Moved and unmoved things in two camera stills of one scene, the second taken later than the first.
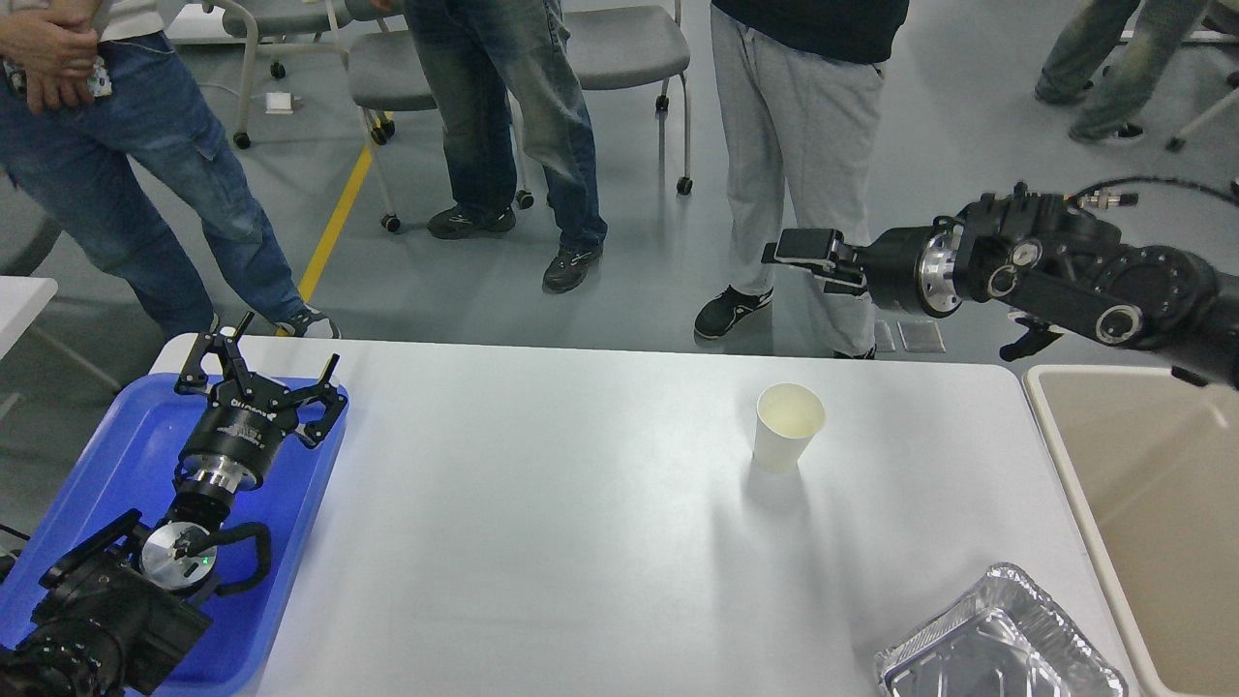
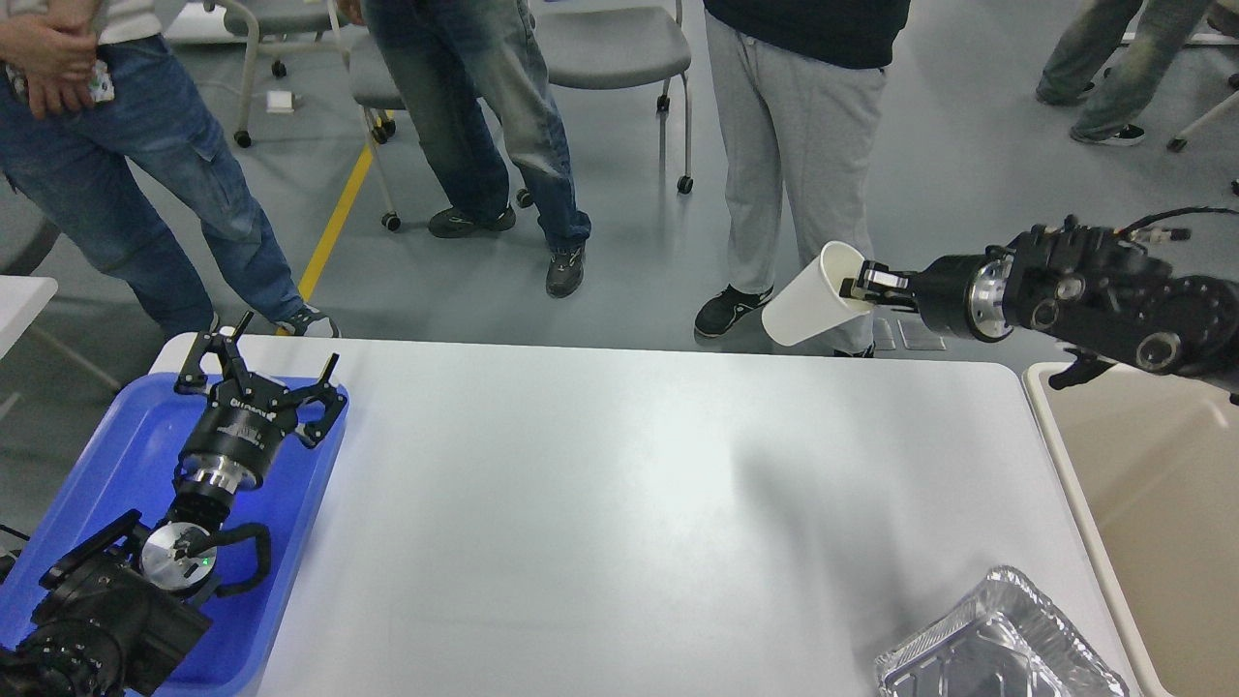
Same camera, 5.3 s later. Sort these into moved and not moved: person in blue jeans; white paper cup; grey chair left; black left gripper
Moved: white paper cup
Not moved: black left gripper; grey chair left; person in blue jeans
